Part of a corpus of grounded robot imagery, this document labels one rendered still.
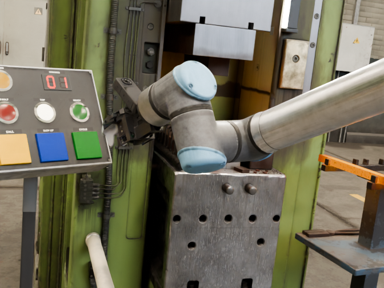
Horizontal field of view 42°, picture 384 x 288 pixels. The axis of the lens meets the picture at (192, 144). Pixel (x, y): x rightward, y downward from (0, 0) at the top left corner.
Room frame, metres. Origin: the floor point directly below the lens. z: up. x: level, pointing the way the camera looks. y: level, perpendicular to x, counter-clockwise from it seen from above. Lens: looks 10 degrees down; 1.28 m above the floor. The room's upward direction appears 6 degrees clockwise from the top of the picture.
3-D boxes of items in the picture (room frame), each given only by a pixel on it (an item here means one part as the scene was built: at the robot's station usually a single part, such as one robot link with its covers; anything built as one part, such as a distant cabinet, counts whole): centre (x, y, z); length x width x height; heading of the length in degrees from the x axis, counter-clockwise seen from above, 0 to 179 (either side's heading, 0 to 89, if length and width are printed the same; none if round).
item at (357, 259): (1.61, -0.63, 0.70); 0.40 x 0.30 x 0.02; 116
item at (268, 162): (1.71, -0.22, 0.95); 0.12 x 0.08 x 0.06; 18
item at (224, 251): (1.82, -0.06, 0.69); 0.56 x 0.38 x 0.45; 18
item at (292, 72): (1.82, -0.33, 1.27); 0.09 x 0.02 x 0.17; 108
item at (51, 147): (1.25, 0.35, 1.01); 0.07 x 0.05 x 0.07; 133
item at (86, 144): (1.32, 0.28, 1.01); 0.07 x 0.05 x 0.07; 133
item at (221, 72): (1.84, -0.02, 1.24); 0.30 x 0.07 x 0.06; 18
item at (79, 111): (1.35, 0.31, 1.09); 0.05 x 0.03 x 0.04; 108
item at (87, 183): (1.60, 0.32, 0.80); 0.06 x 0.03 x 0.14; 108
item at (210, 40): (1.80, -0.01, 1.32); 0.42 x 0.20 x 0.10; 18
